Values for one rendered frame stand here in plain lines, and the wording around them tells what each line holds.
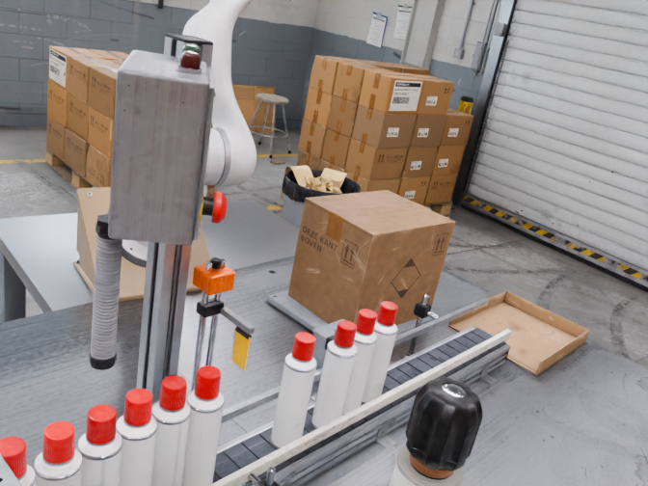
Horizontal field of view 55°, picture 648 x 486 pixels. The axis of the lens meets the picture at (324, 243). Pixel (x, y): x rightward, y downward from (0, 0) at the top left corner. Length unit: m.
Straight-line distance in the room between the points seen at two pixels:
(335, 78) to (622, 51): 2.10
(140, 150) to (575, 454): 1.04
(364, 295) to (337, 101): 3.45
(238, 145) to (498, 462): 0.81
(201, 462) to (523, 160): 4.84
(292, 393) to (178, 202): 0.42
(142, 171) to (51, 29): 5.61
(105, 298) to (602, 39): 4.78
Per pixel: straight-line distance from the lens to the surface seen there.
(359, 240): 1.40
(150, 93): 0.69
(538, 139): 5.47
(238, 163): 1.31
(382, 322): 1.14
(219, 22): 1.33
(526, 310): 1.92
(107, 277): 0.82
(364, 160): 4.58
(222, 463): 1.05
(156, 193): 0.72
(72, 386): 1.28
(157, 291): 0.93
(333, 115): 4.81
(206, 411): 0.88
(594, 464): 1.41
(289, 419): 1.04
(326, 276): 1.50
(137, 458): 0.86
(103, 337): 0.86
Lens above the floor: 1.58
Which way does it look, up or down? 21 degrees down
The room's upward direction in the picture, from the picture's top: 11 degrees clockwise
